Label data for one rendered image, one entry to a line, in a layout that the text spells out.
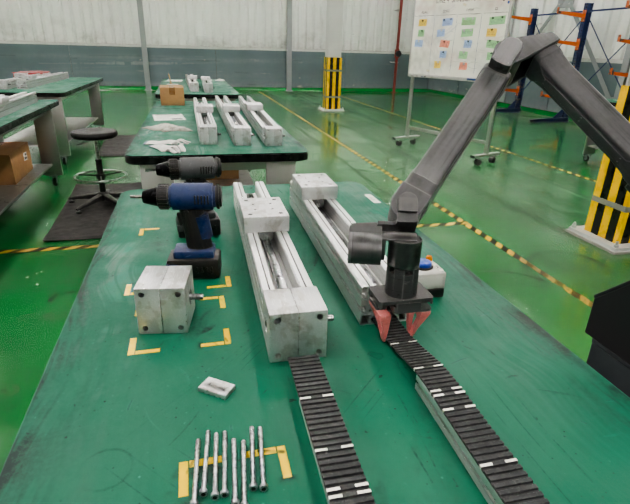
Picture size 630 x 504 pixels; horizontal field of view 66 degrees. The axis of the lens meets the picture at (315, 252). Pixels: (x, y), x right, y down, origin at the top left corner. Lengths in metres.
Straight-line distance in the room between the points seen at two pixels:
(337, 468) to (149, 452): 0.25
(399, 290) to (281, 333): 0.22
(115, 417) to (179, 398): 0.09
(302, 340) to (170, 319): 0.26
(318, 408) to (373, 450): 0.09
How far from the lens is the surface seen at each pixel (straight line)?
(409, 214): 0.84
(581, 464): 0.79
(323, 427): 0.69
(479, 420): 0.74
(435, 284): 1.09
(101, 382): 0.87
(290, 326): 0.82
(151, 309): 0.94
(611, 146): 1.05
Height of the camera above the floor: 1.28
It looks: 23 degrees down
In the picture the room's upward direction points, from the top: 2 degrees clockwise
